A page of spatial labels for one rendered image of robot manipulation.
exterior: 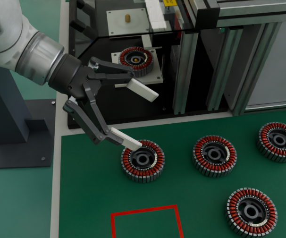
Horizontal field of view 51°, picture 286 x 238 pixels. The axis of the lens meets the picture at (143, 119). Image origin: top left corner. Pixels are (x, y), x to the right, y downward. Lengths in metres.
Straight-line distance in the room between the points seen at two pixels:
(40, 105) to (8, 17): 1.55
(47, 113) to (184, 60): 1.32
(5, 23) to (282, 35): 0.58
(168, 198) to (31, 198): 1.02
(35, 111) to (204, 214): 1.42
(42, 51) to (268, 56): 0.52
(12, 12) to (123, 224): 0.50
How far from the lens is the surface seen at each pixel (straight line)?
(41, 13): 2.76
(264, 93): 0.91
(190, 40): 0.70
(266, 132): 0.88
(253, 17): 0.69
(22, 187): 1.71
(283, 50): 0.81
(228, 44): 0.73
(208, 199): 0.77
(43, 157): 1.75
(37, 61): 0.58
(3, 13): 0.43
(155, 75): 0.96
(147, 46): 0.91
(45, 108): 1.95
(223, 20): 0.66
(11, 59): 0.59
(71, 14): 0.72
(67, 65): 0.58
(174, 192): 0.77
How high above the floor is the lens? 1.45
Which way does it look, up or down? 53 degrees down
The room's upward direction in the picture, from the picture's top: straight up
